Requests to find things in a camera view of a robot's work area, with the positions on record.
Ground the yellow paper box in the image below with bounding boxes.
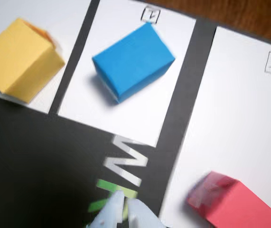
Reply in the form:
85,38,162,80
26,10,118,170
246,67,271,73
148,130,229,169
0,18,66,104

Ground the blue paper box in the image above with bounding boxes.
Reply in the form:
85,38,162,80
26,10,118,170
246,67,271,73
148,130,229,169
92,21,176,105

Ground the white paper sheet marked 2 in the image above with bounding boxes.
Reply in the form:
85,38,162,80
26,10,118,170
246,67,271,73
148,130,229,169
0,0,92,114

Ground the dark grey mat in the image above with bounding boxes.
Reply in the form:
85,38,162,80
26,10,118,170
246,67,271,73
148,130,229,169
0,0,271,228

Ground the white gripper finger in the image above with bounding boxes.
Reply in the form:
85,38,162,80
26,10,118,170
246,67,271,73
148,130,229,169
127,198,167,228
87,190,126,228

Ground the white paper sheet marked home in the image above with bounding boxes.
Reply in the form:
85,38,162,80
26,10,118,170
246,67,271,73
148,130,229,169
160,26,271,228

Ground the white paper sheet marked 1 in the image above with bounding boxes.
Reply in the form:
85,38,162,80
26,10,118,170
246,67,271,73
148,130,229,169
58,0,196,147

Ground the pink paper box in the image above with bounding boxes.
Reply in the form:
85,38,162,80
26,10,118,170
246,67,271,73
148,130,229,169
187,170,271,228

